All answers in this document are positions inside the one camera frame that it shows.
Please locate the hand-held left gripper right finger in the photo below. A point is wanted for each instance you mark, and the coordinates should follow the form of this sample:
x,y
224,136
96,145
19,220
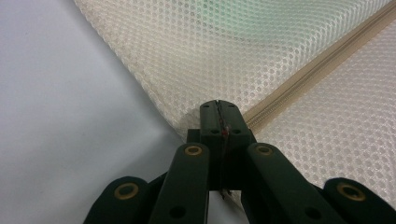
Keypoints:
x,y
238,124

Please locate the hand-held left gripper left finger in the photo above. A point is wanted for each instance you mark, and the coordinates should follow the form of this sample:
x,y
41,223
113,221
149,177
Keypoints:
x,y
210,121

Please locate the beige mesh zipper bag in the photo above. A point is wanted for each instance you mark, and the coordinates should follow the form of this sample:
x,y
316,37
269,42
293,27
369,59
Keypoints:
x,y
233,62

